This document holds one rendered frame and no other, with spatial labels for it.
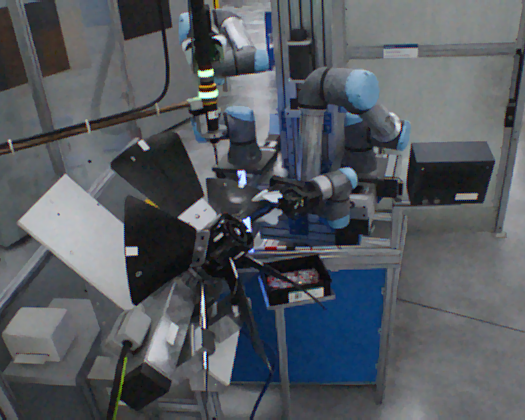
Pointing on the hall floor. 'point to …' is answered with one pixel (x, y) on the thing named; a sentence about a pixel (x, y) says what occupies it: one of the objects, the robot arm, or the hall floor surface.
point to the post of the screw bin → (283, 362)
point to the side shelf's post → (88, 399)
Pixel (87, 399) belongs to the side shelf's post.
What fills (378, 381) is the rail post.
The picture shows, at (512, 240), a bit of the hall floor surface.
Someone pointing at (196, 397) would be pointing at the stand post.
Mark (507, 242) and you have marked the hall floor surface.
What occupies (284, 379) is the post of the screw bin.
